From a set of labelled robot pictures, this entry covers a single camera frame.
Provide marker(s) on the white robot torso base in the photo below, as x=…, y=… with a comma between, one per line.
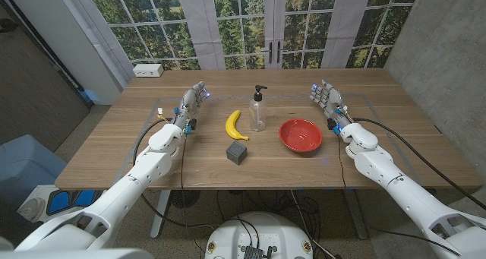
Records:
x=258, y=228

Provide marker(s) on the red bowl plate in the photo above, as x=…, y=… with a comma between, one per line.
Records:
x=300, y=135

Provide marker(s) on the black round fan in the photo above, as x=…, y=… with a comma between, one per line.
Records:
x=185, y=198

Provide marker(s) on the yellow banana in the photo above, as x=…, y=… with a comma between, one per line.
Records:
x=230, y=128

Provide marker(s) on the white table leg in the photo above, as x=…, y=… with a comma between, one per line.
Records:
x=159, y=217

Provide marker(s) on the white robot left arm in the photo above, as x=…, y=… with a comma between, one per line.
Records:
x=144, y=171

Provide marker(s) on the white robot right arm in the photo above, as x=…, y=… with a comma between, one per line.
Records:
x=398, y=187

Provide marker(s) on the grey table leg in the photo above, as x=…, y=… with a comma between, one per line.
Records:
x=355, y=213

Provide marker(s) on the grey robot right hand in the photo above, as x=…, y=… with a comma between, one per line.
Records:
x=332, y=103

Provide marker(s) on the blue and black patterned object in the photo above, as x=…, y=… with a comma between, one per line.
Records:
x=59, y=202

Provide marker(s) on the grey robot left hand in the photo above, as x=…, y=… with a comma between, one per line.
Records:
x=190, y=105

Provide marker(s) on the white power strip box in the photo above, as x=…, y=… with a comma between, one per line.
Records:
x=148, y=70

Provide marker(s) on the blue plastic bin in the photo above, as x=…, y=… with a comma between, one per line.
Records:
x=23, y=164

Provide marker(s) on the dark brown door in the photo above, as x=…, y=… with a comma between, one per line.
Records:
x=34, y=92

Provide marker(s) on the white grey sneaker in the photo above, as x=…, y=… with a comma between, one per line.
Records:
x=34, y=209

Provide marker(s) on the dark grey block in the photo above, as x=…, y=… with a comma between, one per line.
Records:
x=236, y=152

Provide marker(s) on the printed window backdrop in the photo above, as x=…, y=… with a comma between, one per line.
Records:
x=243, y=23

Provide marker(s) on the clear pump dispenser bottle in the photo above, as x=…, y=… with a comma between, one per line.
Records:
x=257, y=114

